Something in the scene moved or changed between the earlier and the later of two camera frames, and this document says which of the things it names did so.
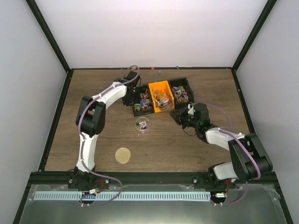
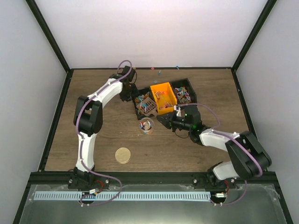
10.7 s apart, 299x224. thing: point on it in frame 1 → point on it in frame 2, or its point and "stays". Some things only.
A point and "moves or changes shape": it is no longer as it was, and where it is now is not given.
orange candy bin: (162, 96) stays
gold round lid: (123, 155) stays
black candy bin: (145, 106) moves or changes shape
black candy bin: (182, 93) stays
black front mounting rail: (47, 178) stays
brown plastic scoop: (167, 108) → (147, 107)
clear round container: (142, 124) moves or changes shape
